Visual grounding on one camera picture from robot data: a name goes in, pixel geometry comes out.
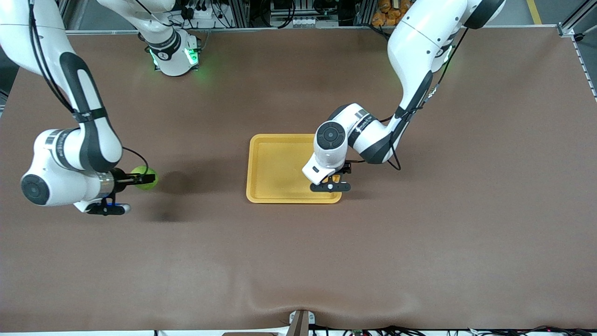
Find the green apple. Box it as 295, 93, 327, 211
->
130, 166, 159, 191

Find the yellow rectangular plastic tray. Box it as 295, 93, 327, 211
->
246, 134, 342, 204

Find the bag of orange bread rolls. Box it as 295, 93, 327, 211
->
372, 0, 413, 27

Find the white power strip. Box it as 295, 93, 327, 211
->
180, 0, 220, 21

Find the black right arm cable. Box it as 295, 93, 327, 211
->
28, 0, 150, 177

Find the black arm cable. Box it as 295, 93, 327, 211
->
28, 0, 150, 177
382, 28, 469, 171

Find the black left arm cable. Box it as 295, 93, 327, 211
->
382, 28, 469, 171

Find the metal table edge bracket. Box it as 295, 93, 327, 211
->
288, 309, 316, 336

